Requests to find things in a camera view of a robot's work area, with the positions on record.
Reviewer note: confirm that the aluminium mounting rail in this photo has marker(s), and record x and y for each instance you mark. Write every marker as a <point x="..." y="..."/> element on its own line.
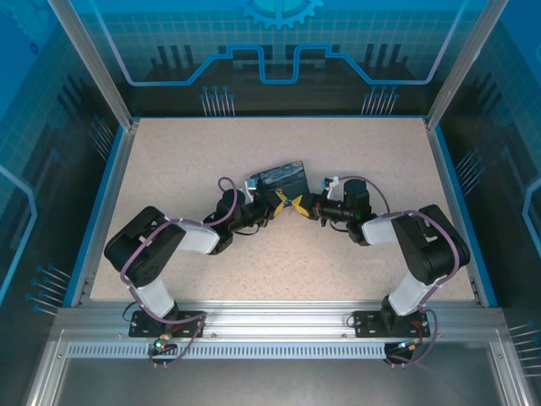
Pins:
<point x="274" y="317"/>

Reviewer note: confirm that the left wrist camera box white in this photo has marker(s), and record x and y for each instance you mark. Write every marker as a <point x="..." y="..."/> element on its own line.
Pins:
<point x="250" y="188"/>

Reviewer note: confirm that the grey metal sheet panel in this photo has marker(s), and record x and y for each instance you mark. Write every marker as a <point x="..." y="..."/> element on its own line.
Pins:
<point x="274" y="382"/>

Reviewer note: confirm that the starry night print tin box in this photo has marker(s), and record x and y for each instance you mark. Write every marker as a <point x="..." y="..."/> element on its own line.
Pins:
<point x="283" y="177"/>

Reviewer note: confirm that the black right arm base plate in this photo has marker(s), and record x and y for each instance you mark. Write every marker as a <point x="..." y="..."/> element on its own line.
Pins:
<point x="367" y="325"/>

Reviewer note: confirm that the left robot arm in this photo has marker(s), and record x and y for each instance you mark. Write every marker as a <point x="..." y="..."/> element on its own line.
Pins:
<point x="143" y="249"/>

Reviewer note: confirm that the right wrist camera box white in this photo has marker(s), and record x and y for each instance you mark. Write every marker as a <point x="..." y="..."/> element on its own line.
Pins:
<point x="329" y="186"/>

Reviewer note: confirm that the aluminium table side rail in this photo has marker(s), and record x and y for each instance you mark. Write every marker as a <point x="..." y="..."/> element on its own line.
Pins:
<point x="448" y="177"/>
<point x="107" y="203"/>

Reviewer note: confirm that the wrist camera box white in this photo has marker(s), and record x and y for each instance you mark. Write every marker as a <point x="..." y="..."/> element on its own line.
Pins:
<point x="250" y="188"/>
<point x="329" y="186"/>

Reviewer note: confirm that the aluminium frame post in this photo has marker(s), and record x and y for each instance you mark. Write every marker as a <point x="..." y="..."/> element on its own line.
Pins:
<point x="460" y="67"/>
<point x="101" y="67"/>

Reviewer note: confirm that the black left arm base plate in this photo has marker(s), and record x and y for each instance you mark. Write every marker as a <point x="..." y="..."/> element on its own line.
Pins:
<point x="190" y="327"/>

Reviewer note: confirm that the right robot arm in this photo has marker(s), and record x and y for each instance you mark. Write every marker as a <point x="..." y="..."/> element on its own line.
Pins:
<point x="427" y="249"/>

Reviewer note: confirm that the small connector with green light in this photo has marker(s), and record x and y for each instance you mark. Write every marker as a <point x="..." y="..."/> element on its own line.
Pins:
<point x="408" y="346"/>
<point x="161" y="343"/>

